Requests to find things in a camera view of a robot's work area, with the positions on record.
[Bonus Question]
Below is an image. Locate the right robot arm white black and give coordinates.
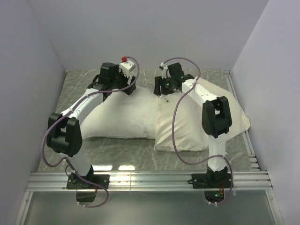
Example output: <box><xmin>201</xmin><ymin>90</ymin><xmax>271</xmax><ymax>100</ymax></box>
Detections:
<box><xmin>154</xmin><ymin>62</ymin><xmax>233</xmax><ymax>188</ymax></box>

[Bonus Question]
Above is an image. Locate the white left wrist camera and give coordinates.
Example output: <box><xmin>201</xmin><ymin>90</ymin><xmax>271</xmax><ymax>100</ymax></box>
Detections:
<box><xmin>119</xmin><ymin>56</ymin><xmax>135</xmax><ymax>78</ymax></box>

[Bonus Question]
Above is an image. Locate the cream pillowcase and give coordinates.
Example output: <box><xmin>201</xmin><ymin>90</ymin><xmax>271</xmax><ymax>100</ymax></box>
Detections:
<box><xmin>154</xmin><ymin>78</ymin><xmax>250</xmax><ymax>152</ymax></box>

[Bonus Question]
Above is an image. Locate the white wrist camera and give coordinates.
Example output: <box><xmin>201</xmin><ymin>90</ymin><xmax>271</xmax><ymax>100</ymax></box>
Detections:
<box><xmin>119</xmin><ymin>56</ymin><xmax>135</xmax><ymax>78</ymax></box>
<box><xmin>159</xmin><ymin>62</ymin><xmax>169</xmax><ymax>79</ymax></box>

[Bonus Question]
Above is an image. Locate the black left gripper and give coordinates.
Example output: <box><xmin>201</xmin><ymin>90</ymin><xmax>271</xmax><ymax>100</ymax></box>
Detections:
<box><xmin>110</xmin><ymin>65</ymin><xmax>136</xmax><ymax>95</ymax></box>

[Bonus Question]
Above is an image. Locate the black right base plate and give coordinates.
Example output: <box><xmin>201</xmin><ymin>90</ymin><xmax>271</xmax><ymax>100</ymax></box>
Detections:
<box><xmin>187</xmin><ymin>173</ymin><xmax>233</xmax><ymax>189</ymax></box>

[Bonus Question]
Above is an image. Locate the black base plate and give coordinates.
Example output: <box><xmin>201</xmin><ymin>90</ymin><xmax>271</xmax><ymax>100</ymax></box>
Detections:
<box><xmin>66</xmin><ymin>173</ymin><xmax>110</xmax><ymax>190</ymax></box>
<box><xmin>187</xmin><ymin>173</ymin><xmax>233</xmax><ymax>189</ymax></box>

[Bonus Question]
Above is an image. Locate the white pillow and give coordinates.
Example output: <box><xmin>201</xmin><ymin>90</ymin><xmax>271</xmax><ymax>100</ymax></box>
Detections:
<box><xmin>81</xmin><ymin>87</ymin><xmax>158</xmax><ymax>139</ymax></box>

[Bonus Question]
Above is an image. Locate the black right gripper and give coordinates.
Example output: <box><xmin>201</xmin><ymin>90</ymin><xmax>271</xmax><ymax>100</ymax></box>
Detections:
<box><xmin>152</xmin><ymin>76</ymin><xmax>174</xmax><ymax>98</ymax></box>

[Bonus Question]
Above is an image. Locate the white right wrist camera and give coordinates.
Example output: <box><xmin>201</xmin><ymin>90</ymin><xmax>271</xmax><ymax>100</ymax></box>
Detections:
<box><xmin>159</xmin><ymin>62</ymin><xmax>169</xmax><ymax>79</ymax></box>

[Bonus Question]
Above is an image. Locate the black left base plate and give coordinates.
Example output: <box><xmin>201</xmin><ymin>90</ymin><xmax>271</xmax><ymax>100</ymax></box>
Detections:
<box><xmin>66</xmin><ymin>173</ymin><xmax>110</xmax><ymax>190</ymax></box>

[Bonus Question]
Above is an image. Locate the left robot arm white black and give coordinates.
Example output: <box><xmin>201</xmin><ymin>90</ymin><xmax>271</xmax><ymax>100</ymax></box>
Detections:
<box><xmin>42</xmin><ymin>57</ymin><xmax>140</xmax><ymax>188</ymax></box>

